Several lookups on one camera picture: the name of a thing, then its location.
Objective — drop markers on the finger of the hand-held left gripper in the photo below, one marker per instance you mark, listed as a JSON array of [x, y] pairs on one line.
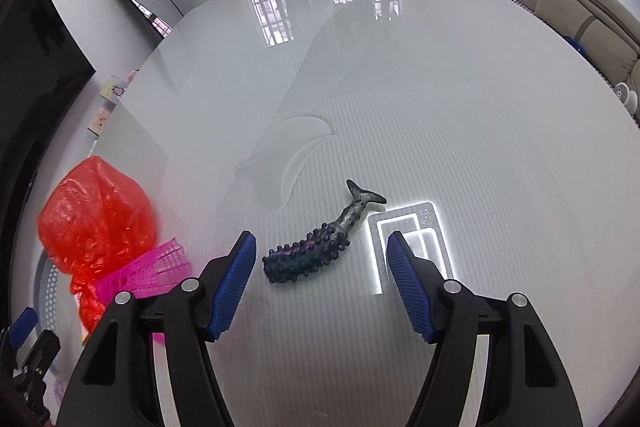
[[25, 324]]

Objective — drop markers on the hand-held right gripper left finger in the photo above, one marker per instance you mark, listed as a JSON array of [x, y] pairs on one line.
[[232, 287]]

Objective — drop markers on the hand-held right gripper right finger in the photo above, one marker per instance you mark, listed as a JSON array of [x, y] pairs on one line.
[[407, 287]]

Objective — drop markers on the grey perforated laundry basket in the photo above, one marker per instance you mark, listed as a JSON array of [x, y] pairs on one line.
[[54, 294]]

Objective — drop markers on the dark bumpy whale toy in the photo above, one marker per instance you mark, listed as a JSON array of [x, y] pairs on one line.
[[310, 257]]

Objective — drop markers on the pink plastic shuttlecock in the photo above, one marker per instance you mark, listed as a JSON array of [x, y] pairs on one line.
[[150, 267]]

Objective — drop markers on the red plastic bag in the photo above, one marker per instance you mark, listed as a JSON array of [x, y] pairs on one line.
[[95, 217]]

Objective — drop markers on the white round fan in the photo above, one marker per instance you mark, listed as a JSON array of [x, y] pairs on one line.
[[627, 97]]

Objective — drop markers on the baby photo frame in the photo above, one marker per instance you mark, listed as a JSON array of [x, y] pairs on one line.
[[114, 88]]

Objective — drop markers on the black wall television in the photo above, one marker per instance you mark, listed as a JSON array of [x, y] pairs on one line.
[[35, 72]]

